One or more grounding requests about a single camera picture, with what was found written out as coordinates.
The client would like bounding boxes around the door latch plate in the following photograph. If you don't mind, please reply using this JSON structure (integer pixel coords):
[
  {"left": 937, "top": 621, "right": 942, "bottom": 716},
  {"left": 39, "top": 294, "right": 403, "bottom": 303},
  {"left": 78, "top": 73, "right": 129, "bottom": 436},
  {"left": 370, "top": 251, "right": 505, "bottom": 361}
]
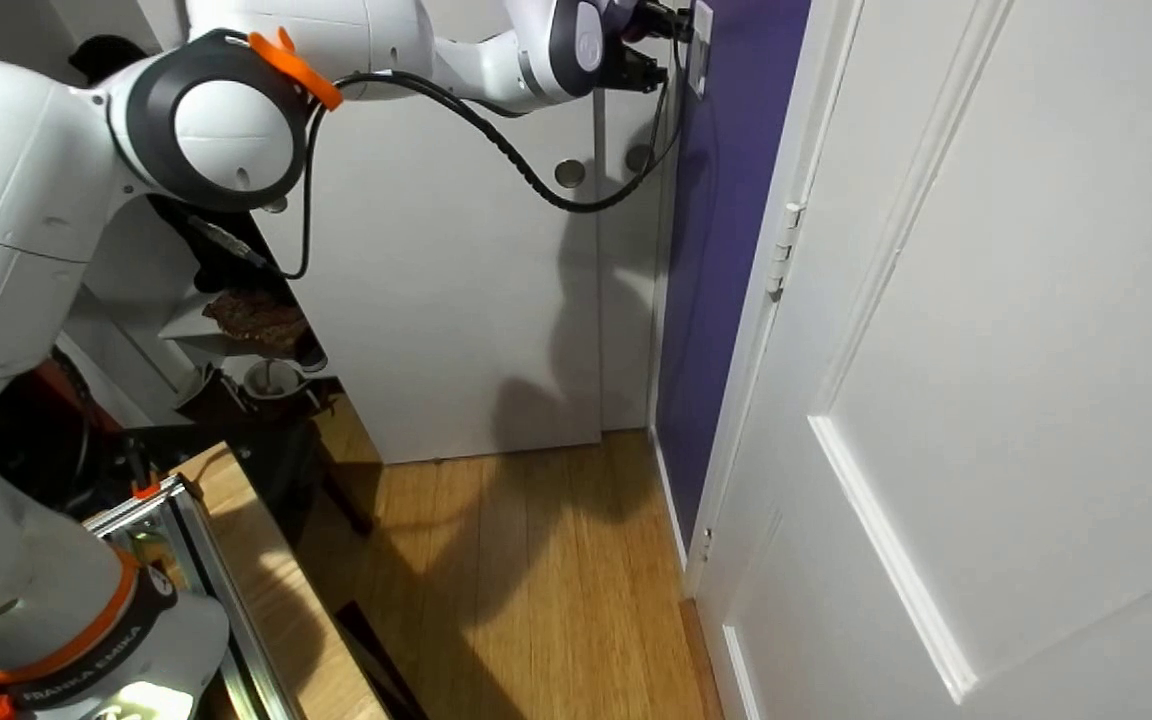
[{"left": 769, "top": 201, "right": 807, "bottom": 303}]

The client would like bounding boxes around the white sliding closet door left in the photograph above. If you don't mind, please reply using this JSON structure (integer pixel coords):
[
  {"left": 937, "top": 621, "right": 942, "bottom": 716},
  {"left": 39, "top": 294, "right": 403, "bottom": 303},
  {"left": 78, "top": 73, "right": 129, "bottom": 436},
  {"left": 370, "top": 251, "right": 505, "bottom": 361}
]
[{"left": 248, "top": 0, "right": 610, "bottom": 467}]

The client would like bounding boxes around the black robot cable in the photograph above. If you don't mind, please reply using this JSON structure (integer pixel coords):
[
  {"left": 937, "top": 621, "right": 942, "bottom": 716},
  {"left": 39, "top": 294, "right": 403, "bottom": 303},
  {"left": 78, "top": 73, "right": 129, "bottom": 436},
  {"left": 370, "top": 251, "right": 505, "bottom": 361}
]
[{"left": 285, "top": 38, "right": 687, "bottom": 285}]

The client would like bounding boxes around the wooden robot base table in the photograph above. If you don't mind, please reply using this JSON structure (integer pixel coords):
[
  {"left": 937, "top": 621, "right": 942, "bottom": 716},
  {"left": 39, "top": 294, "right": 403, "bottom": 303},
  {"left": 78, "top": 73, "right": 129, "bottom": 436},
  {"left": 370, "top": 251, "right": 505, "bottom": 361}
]
[{"left": 89, "top": 439, "right": 392, "bottom": 720}]

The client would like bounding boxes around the white sliding closet door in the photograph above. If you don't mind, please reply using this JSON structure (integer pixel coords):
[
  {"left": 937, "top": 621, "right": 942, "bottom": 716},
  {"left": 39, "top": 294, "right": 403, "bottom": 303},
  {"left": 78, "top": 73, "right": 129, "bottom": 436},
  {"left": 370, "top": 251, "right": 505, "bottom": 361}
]
[
  {"left": 595, "top": 90, "right": 676, "bottom": 430},
  {"left": 248, "top": 0, "right": 610, "bottom": 467}
]

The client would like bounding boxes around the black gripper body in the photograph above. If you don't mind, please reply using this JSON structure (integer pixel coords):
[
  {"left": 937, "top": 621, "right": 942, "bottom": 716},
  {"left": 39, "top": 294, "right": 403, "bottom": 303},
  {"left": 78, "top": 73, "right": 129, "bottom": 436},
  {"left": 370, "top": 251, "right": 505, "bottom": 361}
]
[{"left": 595, "top": 0, "right": 691, "bottom": 92}]

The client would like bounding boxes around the dark shelf with clutter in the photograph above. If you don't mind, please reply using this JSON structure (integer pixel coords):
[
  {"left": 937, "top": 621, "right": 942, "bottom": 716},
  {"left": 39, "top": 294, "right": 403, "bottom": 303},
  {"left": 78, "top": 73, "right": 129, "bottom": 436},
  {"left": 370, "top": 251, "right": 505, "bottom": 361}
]
[{"left": 0, "top": 195, "right": 374, "bottom": 536}]

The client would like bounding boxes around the white light switch plate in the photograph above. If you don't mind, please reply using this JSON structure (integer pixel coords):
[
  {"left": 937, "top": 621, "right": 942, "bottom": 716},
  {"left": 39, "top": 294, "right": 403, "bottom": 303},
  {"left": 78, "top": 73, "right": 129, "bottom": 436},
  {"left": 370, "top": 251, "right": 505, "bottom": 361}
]
[{"left": 687, "top": 0, "right": 715, "bottom": 98}]

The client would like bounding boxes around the white sliding closet door right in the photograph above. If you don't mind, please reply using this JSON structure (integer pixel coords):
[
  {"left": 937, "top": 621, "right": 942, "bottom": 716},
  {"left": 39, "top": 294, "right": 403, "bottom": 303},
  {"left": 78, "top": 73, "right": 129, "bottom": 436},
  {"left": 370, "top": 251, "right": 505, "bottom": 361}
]
[{"left": 595, "top": 90, "right": 676, "bottom": 430}]

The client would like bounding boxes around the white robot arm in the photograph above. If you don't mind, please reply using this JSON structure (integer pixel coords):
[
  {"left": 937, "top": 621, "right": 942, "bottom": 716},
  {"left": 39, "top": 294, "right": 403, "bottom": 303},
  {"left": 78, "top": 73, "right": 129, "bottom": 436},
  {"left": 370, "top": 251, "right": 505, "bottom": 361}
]
[{"left": 0, "top": 0, "right": 691, "bottom": 720}]

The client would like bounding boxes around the white panel room door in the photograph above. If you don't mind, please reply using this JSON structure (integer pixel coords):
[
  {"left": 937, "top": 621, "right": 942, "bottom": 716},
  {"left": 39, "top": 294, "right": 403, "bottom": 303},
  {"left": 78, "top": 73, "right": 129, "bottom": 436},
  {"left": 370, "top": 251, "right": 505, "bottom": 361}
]
[{"left": 691, "top": 0, "right": 1152, "bottom": 720}]

